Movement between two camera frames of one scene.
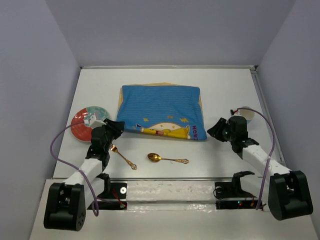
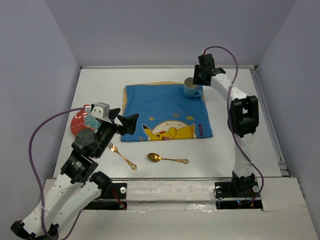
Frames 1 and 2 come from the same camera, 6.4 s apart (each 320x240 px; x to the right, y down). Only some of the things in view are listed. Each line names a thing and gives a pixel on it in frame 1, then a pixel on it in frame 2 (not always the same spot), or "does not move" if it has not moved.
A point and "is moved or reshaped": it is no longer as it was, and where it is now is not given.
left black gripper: [116, 127] does not move
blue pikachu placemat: [167, 110] is moved or reshaped
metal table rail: [259, 83] does not move
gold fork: [114, 148] does not move
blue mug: [248, 114] is moved or reshaped
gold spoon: [155, 157] does not move
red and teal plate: [82, 131] does not move
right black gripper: [215, 130] to [196, 80]
